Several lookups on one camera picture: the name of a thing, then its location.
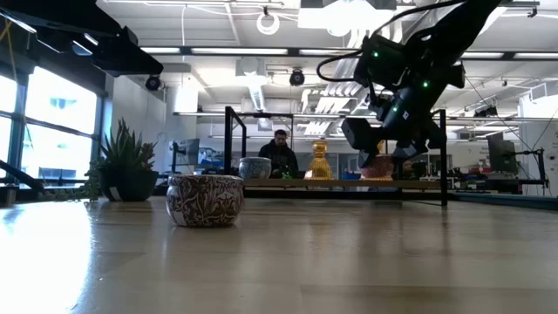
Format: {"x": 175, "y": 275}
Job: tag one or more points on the white ceiling light panel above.
{"x": 344, "y": 17}

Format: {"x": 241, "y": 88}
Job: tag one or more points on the brown floral candle tin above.
{"x": 205, "y": 200}

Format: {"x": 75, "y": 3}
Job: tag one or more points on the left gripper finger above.
{"x": 52, "y": 13}
{"x": 131, "y": 56}

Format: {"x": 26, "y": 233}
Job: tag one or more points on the pink floral candle tin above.
{"x": 381, "y": 171}

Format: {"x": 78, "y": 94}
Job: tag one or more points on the black computer monitor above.
{"x": 501, "y": 154}

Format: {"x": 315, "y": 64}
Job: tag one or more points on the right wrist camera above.
{"x": 359, "y": 134}

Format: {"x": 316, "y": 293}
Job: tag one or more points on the potted succulent plant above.
{"x": 128, "y": 183}

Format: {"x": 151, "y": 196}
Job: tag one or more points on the blue floral candle tin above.
{"x": 255, "y": 168}

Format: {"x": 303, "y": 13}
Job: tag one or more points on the black ceiling spotlight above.
{"x": 152, "y": 83}
{"x": 297, "y": 77}

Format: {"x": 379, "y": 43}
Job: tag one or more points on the large window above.
{"x": 61, "y": 100}

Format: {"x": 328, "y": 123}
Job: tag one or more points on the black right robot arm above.
{"x": 436, "y": 39}

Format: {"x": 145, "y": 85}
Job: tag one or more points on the blue storage bin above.
{"x": 351, "y": 175}

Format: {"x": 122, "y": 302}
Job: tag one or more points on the person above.
{"x": 281, "y": 154}

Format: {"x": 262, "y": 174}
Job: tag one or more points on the wooden shelf with black frame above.
{"x": 340, "y": 183}

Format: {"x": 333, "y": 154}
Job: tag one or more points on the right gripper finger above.
{"x": 412, "y": 150}
{"x": 368, "y": 158}

